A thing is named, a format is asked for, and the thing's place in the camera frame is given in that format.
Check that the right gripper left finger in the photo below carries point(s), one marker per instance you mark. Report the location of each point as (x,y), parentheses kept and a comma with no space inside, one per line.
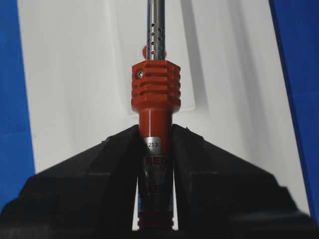
(88,196)

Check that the red handled soldering iron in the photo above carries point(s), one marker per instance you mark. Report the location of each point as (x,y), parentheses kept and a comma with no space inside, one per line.
(155,97)

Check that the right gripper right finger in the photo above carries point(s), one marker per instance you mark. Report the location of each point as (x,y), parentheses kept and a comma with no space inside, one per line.
(221,196)

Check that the large white foam board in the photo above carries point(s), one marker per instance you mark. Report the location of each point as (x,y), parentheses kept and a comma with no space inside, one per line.
(73,92)

